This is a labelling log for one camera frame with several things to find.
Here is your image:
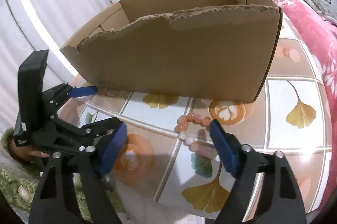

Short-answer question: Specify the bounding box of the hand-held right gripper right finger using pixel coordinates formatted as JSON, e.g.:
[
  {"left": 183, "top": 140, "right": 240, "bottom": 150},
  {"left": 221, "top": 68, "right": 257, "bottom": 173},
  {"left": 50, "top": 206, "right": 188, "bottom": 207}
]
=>
[{"left": 209, "top": 119, "right": 308, "bottom": 224}]

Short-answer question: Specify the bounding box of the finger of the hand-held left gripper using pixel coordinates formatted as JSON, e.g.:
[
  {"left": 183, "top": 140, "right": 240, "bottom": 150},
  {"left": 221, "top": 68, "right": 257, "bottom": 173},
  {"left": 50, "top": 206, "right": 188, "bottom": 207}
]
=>
[
  {"left": 32, "top": 117, "right": 124, "bottom": 159},
  {"left": 42, "top": 83, "right": 98, "bottom": 119}
]

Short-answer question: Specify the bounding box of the white and green fluffy cloth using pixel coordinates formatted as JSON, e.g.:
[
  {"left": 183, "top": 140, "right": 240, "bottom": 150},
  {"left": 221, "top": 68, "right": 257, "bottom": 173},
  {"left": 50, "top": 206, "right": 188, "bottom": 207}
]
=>
[{"left": 0, "top": 128, "right": 208, "bottom": 224}]

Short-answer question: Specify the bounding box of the white curtain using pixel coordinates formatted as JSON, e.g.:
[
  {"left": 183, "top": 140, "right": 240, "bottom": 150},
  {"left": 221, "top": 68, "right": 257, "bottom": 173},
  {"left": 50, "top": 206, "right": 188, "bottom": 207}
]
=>
[{"left": 0, "top": 0, "right": 124, "bottom": 98}]

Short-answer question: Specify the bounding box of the pearl brooch button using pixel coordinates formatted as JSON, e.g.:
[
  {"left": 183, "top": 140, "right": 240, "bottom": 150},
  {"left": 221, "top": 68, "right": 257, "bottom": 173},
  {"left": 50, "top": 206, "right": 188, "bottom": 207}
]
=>
[{"left": 16, "top": 186, "right": 33, "bottom": 202}]

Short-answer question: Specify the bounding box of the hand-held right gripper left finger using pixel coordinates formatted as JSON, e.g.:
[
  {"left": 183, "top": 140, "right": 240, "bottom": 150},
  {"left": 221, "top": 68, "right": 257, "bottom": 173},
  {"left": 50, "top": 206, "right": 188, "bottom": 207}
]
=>
[{"left": 29, "top": 123, "right": 128, "bottom": 224}]

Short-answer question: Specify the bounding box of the person's left hand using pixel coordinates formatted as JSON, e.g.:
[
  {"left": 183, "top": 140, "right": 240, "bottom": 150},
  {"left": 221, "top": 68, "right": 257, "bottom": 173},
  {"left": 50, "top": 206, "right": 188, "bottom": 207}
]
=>
[{"left": 7, "top": 138, "right": 51, "bottom": 162}]

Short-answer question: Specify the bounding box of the brown cardboard box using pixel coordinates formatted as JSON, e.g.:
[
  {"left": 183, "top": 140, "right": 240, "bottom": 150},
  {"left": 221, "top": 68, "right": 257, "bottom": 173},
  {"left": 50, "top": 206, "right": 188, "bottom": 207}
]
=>
[{"left": 59, "top": 0, "right": 283, "bottom": 104}]

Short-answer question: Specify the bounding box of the pink orange bead bracelet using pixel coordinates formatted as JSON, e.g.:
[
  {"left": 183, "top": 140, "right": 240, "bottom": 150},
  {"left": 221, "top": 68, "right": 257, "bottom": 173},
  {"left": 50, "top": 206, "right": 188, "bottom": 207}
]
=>
[{"left": 174, "top": 113, "right": 220, "bottom": 157}]

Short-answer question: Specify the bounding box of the pink floral blanket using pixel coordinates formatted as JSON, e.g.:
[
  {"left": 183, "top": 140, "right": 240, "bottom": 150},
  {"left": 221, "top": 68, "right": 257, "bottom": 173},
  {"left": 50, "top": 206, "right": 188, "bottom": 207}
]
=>
[{"left": 266, "top": 0, "right": 337, "bottom": 211}]

